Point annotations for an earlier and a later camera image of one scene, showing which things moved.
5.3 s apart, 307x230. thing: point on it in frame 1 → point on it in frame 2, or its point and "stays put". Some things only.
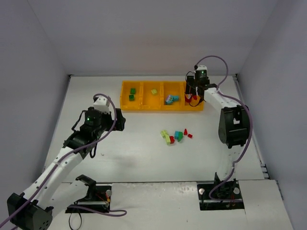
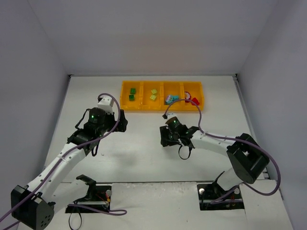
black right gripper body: [195, 88] → [164, 137]
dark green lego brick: [132, 91] stays put
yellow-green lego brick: [154, 91] stays put
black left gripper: [119, 119] stays put
